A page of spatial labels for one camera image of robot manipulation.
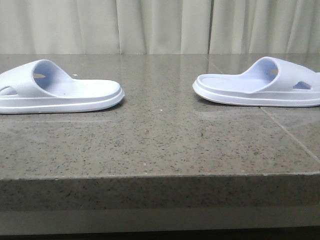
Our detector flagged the beige pleated curtain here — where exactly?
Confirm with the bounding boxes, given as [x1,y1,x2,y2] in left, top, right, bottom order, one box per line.
[0,0,320,54]

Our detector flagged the light blue slipper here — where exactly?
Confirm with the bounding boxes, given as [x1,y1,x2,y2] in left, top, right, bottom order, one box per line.
[192,56,320,107]
[0,59,125,114]

